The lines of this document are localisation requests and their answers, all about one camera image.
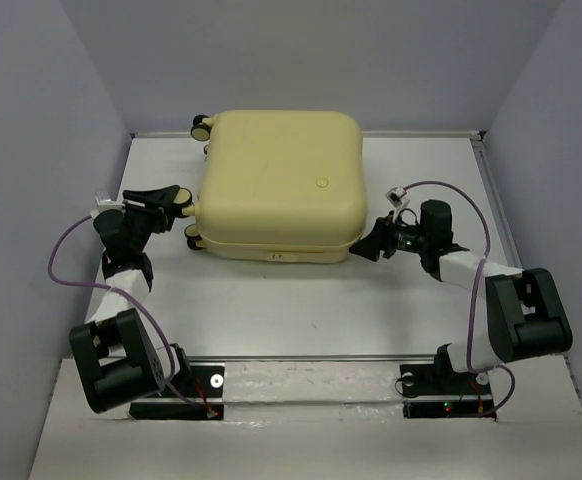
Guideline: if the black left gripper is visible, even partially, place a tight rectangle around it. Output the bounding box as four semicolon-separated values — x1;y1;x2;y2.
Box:
121;185;181;253

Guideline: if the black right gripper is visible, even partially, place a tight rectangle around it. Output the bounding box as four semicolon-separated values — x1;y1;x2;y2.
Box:
348;209;430;261

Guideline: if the yellow hard-shell suitcase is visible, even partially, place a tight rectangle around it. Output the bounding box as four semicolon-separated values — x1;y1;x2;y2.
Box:
184;110;367;264

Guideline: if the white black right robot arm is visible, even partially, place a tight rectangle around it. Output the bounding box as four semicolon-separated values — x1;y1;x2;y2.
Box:
349;200;573;392

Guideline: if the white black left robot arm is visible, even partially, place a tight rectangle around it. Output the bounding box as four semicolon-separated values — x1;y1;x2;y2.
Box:
69;185;193;413

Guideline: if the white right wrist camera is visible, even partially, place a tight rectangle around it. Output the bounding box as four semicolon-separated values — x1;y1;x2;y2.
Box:
385;187;410;222

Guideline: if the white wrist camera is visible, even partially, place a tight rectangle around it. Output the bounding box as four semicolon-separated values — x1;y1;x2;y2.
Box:
385;187;410;222
95;189;123;212

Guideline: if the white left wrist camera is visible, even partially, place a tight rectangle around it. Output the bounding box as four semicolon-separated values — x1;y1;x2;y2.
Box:
95;189;123;212

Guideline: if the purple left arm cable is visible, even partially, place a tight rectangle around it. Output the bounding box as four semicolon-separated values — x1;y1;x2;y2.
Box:
48;212;222;420

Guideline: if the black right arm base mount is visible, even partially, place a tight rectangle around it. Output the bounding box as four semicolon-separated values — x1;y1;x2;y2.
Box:
394;363;496;420

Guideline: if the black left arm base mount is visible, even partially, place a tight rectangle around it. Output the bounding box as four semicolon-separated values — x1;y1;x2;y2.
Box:
129;362;225;421

